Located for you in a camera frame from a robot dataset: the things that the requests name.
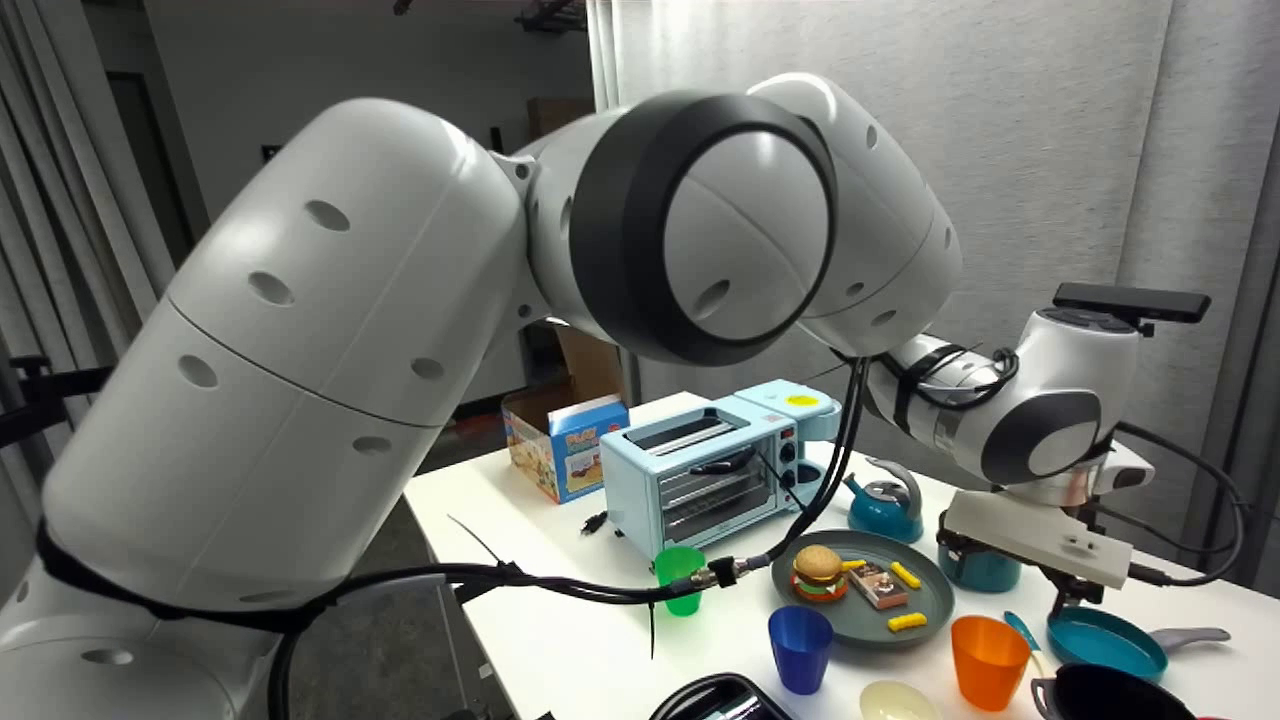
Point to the cream bowl centre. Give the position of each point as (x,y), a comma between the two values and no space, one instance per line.
(893,701)

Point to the black toy pot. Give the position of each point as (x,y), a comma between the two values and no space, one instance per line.
(1102,693)

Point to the toy burger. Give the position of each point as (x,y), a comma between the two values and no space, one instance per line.
(818,573)

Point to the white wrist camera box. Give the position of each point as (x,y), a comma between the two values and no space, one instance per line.
(1036,535)

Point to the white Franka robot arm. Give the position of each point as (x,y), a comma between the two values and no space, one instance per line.
(306,357)

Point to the grey plate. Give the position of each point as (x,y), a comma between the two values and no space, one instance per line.
(861,624)

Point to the green plastic cup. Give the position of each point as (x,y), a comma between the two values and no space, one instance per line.
(672,564)

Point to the blue white food box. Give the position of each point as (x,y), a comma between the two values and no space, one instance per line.
(553,439)

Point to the black camera stand left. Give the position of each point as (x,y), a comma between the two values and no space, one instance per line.
(1134,301)

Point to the toy sandwich piece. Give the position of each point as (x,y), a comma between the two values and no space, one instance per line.
(888,593)

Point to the teal toy pot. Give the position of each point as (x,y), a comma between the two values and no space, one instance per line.
(975,564)

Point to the teal frying pan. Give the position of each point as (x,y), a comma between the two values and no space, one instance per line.
(1112,642)

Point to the light blue toy toaster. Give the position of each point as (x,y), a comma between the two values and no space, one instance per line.
(714,471)

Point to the blue plastic cup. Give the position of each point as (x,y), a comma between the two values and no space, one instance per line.
(802,647)

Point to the teal toy kettle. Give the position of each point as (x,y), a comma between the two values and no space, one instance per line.
(884,503)

